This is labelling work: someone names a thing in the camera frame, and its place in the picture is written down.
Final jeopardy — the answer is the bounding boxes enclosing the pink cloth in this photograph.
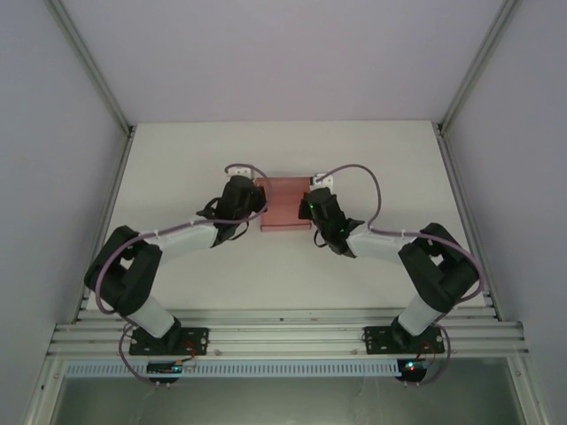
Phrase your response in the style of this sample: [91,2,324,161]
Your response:
[259,175,314,233]

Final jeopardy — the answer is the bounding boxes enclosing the aluminium mounting beam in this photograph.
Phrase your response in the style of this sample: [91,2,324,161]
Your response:
[46,308,531,357]

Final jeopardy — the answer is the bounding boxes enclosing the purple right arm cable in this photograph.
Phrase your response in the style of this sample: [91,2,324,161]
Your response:
[321,162,486,387]

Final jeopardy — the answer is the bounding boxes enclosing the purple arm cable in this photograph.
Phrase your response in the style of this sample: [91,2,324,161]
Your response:
[321,162,486,387]
[95,162,269,390]

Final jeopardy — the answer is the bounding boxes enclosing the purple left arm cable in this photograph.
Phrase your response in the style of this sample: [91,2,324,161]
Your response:
[95,162,269,390]

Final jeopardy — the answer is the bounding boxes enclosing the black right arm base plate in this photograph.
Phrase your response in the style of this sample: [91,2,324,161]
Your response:
[363,326,446,355]

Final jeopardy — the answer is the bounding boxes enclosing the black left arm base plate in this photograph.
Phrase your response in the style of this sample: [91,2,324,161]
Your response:
[128,326,210,356]

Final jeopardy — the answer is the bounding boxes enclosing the slotted pale blue cable duct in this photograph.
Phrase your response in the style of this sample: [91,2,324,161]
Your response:
[65,359,400,378]

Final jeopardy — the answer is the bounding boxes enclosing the aluminium frame post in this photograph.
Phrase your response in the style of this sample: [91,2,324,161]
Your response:
[437,0,524,138]
[43,0,136,138]

